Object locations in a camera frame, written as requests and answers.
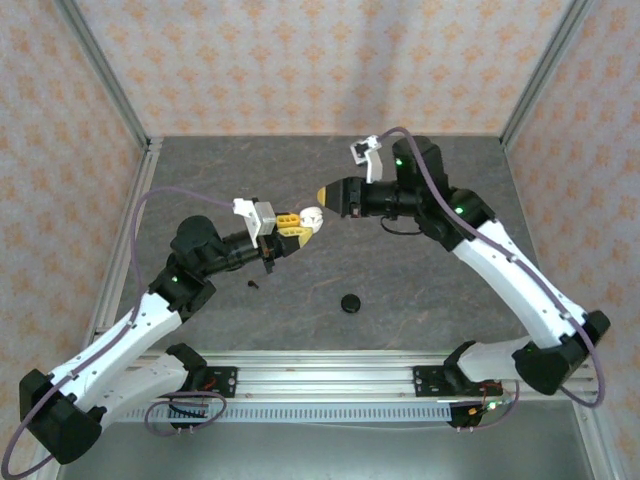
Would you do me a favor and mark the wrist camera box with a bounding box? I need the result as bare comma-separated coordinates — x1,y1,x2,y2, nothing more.
232,198,277,249
349,135,385,185

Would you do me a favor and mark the white slotted cable duct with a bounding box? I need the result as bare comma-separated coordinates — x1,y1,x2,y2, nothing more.
124,402,454,426

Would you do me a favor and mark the aluminium frame rail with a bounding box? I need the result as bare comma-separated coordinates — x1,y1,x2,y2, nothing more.
79,139,164,361
572,399,619,480

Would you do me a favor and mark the purple camera cable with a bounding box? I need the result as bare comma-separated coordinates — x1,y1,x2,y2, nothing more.
378,126,609,409
0,187,237,479

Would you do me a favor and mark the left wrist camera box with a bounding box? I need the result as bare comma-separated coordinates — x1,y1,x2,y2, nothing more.
232,198,277,249

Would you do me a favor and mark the white earbud charging case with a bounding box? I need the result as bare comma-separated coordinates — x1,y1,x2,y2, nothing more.
299,205,325,234

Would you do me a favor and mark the wide aluminium base rail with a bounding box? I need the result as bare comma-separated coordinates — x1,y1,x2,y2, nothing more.
124,349,599,401

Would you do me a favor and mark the aluminium frame post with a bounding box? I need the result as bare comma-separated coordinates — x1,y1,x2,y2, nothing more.
54,0,151,146
499,0,596,146

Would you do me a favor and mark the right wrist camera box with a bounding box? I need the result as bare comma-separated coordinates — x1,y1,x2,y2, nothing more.
349,135,385,185

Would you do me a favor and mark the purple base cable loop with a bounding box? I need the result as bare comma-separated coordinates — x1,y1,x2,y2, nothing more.
457,377,521,434
144,391,230,436

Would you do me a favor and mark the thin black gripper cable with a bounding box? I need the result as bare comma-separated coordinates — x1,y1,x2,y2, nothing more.
379,214,422,237

